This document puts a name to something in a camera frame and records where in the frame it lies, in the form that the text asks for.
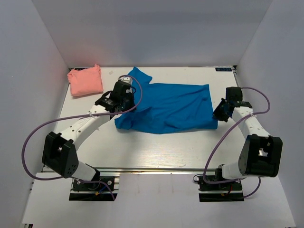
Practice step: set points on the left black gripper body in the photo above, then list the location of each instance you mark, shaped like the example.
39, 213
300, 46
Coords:
128, 103

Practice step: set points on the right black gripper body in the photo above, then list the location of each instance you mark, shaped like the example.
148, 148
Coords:
220, 112

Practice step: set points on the blue t-shirt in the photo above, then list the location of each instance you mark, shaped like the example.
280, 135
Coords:
168, 108

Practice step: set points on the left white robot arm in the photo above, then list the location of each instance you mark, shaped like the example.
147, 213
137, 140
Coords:
76, 137

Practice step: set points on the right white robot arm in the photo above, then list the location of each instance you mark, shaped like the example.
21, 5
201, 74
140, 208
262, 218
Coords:
261, 152

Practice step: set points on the folded pink t-shirt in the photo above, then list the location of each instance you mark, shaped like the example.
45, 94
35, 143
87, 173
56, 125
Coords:
85, 82

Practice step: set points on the blue label sticker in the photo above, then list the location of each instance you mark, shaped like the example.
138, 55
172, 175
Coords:
223, 69

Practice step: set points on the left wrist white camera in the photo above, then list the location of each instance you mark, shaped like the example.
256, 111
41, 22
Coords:
127, 79

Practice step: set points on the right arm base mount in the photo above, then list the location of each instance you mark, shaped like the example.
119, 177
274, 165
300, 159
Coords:
226, 192

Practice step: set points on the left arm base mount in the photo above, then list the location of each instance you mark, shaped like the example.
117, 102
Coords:
95, 191

